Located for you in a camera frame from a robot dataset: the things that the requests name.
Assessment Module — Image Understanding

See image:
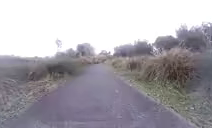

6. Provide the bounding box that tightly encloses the grass verge with dry tussocks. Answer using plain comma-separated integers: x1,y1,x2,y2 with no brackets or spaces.
0,54,95,126

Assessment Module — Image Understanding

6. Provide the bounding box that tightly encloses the grey asphalt path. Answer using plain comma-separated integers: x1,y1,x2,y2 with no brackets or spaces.
3,63,197,128

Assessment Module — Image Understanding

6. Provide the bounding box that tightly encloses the row of dark trees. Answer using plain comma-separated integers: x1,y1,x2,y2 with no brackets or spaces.
112,19,212,58

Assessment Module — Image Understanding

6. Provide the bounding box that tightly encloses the cluster of distant trees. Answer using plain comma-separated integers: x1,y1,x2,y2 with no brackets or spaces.
54,37,112,58

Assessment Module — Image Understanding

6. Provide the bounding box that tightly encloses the grass verge with tall tussocks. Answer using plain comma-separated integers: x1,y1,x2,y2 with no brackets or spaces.
105,46,212,128

